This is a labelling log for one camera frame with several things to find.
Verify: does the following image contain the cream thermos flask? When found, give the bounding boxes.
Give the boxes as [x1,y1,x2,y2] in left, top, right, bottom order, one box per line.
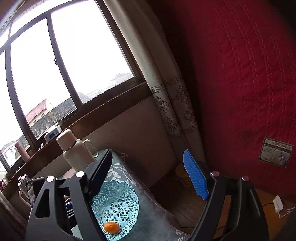
[56,129,98,172]

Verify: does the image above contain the white box on windowsill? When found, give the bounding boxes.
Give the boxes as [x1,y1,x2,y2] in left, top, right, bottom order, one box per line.
[44,125,62,142]

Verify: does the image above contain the yellow plastic stool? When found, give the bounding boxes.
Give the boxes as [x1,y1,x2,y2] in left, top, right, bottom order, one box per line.
[175,163,192,188]

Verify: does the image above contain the small mandarin in basket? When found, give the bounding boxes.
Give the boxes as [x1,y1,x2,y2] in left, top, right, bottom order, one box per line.
[103,222,120,234]

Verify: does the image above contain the glass electric kettle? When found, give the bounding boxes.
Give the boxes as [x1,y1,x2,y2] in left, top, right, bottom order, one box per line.
[18,174,35,208]

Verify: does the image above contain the white power adapter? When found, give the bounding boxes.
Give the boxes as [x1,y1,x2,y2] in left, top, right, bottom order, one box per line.
[273,195,283,213]

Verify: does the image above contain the green leaf-pattern tablecloth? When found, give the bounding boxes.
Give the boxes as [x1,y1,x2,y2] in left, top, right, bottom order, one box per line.
[58,149,193,241]

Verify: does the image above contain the beige patterned curtain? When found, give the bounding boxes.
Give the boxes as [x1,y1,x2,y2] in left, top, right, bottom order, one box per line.
[104,1,206,162]

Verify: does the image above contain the pink tumbler on windowsill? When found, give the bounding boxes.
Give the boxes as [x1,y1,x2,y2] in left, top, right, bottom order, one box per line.
[15,140,30,162]

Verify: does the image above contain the light blue plastic fruit basket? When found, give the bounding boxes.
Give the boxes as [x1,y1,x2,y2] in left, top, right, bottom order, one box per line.
[91,180,140,240]

